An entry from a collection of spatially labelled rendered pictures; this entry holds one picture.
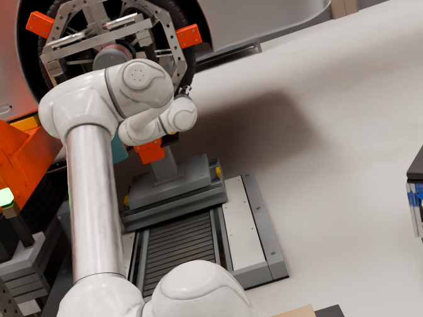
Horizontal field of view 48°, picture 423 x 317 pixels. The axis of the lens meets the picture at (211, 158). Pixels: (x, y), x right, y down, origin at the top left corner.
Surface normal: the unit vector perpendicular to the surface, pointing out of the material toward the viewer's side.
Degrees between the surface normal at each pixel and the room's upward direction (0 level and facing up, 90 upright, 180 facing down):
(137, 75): 65
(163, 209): 90
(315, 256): 0
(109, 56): 90
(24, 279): 90
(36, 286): 90
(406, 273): 0
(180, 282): 7
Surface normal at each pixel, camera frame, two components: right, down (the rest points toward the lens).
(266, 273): 0.06, 0.37
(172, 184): -0.30, -0.88
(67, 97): -0.25, -0.43
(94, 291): -0.01, -0.65
